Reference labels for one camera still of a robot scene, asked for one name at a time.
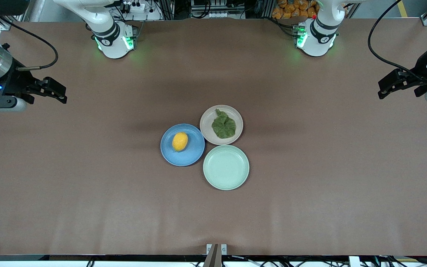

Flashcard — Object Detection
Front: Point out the bag of orange items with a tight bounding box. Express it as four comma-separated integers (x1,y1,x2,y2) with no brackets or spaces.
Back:
272,0,320,20

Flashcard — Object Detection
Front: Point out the beige plate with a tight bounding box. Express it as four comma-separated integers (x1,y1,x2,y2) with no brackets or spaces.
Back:
200,105,244,145

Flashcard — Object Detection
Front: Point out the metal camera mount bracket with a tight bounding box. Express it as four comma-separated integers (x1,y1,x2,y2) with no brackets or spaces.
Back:
203,244,228,267

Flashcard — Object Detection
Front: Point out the blue plate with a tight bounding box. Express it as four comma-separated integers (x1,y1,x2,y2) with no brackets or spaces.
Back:
160,123,205,167

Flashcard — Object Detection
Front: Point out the yellow lemon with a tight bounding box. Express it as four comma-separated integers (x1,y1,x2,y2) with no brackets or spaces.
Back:
172,132,189,152

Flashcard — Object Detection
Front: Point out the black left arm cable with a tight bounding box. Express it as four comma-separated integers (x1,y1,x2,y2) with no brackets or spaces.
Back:
367,0,427,84

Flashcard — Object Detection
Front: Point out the white power strip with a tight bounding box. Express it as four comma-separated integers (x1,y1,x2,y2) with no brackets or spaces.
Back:
122,1,148,12

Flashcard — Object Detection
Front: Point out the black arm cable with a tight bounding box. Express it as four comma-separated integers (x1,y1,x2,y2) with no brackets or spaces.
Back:
367,0,427,84
0,17,59,72

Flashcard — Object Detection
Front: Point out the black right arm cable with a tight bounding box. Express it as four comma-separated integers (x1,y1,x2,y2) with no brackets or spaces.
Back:
0,17,59,72

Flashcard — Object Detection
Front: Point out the light green plate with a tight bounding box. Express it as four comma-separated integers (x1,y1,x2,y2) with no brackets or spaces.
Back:
203,145,250,191

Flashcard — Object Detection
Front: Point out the green lettuce leaf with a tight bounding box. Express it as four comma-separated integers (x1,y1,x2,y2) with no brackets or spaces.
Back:
211,109,237,139

